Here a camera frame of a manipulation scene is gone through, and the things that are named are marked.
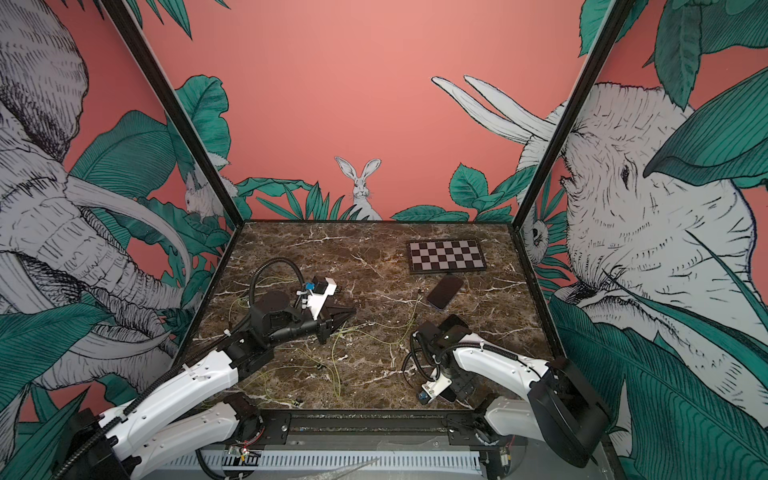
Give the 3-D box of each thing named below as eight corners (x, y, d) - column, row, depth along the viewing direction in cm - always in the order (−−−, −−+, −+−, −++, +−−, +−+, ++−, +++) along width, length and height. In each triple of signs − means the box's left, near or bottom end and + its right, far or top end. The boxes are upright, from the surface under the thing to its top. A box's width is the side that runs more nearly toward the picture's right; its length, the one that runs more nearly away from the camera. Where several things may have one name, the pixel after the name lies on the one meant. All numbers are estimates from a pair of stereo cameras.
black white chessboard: (408, 274, 107) (409, 269, 105) (407, 244, 117) (408, 239, 114) (485, 274, 108) (487, 269, 105) (478, 244, 117) (480, 239, 114)
